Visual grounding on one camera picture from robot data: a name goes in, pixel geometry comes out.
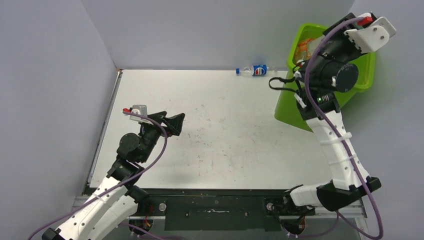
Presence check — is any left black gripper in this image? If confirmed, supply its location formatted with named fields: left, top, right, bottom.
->
left=138, top=111, right=184, bottom=163

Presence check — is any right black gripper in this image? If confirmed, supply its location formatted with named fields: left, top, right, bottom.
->
left=295, top=14, right=364, bottom=79

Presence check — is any orange bottle white cap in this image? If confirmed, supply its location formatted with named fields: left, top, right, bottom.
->
left=294, top=38, right=321, bottom=63

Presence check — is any pepsi bottle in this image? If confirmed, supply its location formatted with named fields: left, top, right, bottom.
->
left=235, top=64, right=278, bottom=78

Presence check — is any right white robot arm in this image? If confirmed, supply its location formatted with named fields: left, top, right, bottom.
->
left=282, top=12, right=396, bottom=214

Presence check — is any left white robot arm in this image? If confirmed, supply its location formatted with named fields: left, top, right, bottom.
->
left=41, top=108, right=186, bottom=240

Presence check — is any green plastic bin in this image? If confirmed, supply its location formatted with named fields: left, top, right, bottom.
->
left=274, top=22, right=378, bottom=133

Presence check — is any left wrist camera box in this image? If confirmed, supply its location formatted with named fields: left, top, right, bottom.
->
left=122, top=104, right=148, bottom=123

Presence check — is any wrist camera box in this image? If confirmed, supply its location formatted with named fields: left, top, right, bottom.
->
left=343, top=12, right=397, bottom=54
left=122, top=104, right=148, bottom=123

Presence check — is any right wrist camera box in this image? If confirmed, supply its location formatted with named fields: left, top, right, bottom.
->
left=343, top=12, right=397, bottom=54

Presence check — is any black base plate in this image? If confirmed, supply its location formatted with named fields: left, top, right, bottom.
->
left=109, top=188, right=316, bottom=232

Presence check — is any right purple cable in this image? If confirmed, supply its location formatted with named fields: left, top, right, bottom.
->
left=304, top=16, right=384, bottom=240

